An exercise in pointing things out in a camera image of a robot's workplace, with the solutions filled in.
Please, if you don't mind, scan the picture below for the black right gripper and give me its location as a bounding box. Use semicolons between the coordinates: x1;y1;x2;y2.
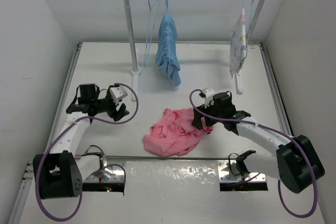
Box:
193;101;224;130

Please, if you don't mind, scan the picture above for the pink t shirt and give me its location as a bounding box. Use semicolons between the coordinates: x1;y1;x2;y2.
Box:
143;108;213;157

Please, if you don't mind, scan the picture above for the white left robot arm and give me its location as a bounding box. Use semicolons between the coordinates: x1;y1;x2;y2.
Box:
33;83;129;200

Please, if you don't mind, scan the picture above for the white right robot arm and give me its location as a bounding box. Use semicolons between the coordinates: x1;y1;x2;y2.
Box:
192;89;325;194

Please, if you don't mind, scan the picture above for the blue t shirt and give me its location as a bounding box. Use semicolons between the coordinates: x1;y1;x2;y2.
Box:
155;11;181;87

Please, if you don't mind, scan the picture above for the white patterned garment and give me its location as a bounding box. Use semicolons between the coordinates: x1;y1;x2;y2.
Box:
229;8;247;77

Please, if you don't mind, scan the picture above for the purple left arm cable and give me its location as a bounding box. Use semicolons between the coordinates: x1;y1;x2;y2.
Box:
35;82;140;221

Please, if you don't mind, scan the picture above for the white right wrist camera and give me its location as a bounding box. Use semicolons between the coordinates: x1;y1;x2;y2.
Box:
199;88;216;108

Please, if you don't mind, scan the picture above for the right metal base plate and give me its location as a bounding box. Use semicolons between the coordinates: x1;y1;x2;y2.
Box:
217;159;266;184

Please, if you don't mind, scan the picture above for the metal base plate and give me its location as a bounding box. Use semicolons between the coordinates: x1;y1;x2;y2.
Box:
76;155;126;185
217;159;266;184

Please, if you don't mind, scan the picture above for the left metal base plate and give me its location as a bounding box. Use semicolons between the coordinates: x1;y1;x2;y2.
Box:
76;155;126;185

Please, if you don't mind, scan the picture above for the empty blue wire hanger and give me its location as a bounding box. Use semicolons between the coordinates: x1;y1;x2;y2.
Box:
144;0;161;67

